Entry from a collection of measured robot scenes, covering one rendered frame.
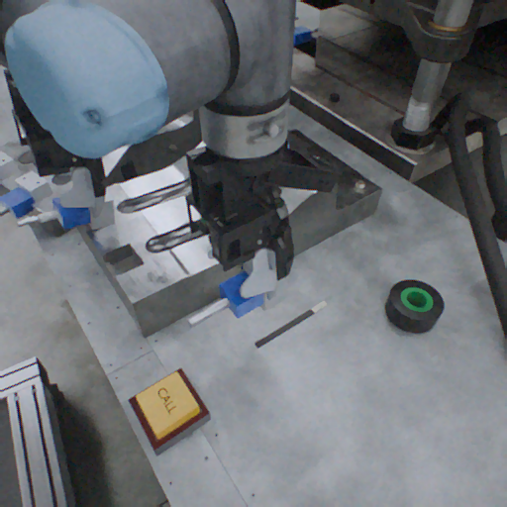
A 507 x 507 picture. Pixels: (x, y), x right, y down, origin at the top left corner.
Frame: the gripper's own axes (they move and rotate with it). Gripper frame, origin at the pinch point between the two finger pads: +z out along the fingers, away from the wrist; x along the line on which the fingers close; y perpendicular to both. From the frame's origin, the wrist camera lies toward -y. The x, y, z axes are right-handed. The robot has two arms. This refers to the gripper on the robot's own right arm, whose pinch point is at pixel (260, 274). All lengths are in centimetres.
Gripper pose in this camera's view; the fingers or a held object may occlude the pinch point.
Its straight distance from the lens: 53.4
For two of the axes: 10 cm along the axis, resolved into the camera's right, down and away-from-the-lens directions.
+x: 5.8, 6.1, -5.5
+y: -8.2, 4.3, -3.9
